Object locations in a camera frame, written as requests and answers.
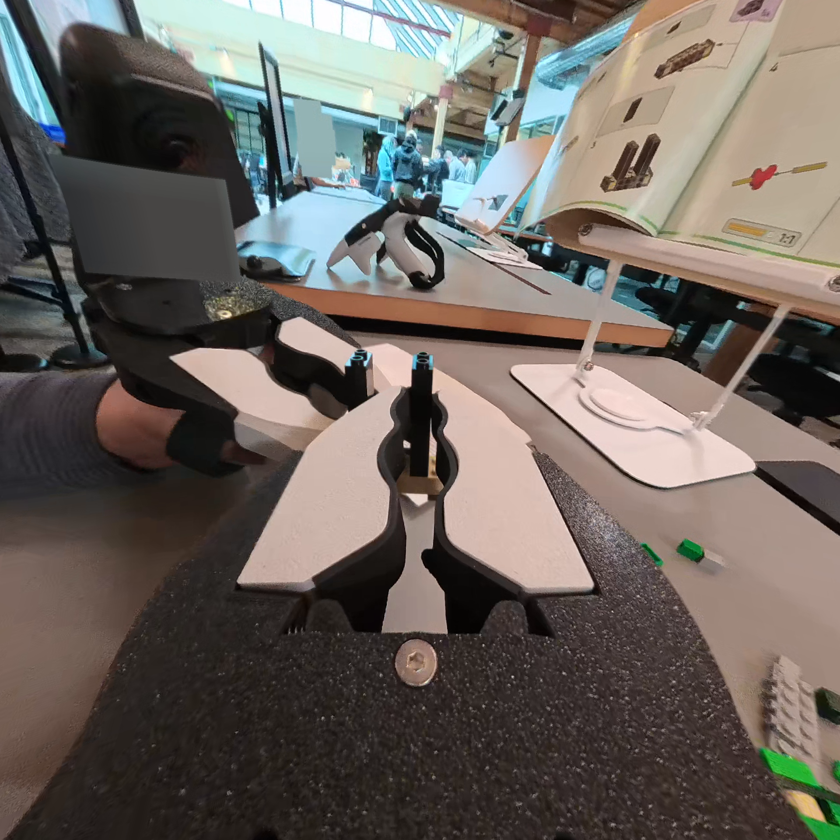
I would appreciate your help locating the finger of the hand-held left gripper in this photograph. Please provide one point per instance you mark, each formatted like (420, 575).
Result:
(249, 387)
(308, 338)

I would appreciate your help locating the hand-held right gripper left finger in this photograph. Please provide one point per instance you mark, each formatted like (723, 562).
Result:
(321, 512)

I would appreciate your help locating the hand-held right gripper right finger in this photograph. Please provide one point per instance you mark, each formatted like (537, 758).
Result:
(512, 512)

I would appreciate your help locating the black tall brick column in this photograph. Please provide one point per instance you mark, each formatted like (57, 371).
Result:
(358, 384)
(421, 407)

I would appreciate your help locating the tan studded plate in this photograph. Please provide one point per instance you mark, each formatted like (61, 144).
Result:
(420, 487)

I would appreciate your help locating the person's left forearm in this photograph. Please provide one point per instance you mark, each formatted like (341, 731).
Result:
(46, 433)

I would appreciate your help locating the grey desk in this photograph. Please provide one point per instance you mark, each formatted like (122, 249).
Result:
(722, 505)

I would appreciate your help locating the person's left hand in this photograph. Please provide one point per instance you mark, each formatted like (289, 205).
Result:
(131, 426)

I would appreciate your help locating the black flat pad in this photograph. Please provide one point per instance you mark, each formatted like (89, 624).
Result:
(282, 259)

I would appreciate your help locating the wooden table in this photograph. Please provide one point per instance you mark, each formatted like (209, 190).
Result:
(394, 302)

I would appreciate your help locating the spare hand-held gripper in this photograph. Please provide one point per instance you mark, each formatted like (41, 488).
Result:
(400, 229)

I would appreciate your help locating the small green plate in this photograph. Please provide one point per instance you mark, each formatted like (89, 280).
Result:
(651, 554)

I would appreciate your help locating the black computer monitor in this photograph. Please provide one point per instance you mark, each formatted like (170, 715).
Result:
(275, 131)

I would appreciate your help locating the white book stand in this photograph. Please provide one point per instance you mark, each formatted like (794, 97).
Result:
(656, 453)

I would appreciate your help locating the grey fabric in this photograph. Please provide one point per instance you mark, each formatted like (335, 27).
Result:
(10, 197)

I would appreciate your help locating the black tripod stand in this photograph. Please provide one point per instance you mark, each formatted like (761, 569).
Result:
(79, 358)

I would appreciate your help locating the green brick with grey cap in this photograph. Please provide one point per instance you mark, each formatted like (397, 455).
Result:
(689, 550)

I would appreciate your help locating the white stand with booklet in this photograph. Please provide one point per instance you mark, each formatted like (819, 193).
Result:
(505, 177)

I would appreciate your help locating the light grey studded plate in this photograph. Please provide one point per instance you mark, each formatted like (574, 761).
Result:
(791, 709)

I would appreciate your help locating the pile of green bricks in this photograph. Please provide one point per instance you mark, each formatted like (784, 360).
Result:
(787, 768)

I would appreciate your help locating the brick instruction booklet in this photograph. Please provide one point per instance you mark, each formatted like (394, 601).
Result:
(689, 131)

